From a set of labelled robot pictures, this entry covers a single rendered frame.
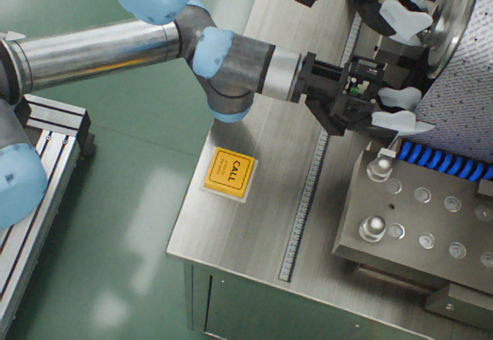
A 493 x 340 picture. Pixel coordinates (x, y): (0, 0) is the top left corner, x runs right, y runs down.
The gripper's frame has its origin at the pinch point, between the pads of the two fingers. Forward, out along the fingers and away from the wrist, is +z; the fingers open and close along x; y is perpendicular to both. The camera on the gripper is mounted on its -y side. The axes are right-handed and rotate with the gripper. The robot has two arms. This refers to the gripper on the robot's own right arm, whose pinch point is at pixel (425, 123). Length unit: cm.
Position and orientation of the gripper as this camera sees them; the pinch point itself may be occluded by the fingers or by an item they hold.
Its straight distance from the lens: 105.6
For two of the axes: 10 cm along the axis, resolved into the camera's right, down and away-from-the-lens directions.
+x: 2.9, -8.8, 3.8
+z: 9.5, 2.9, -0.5
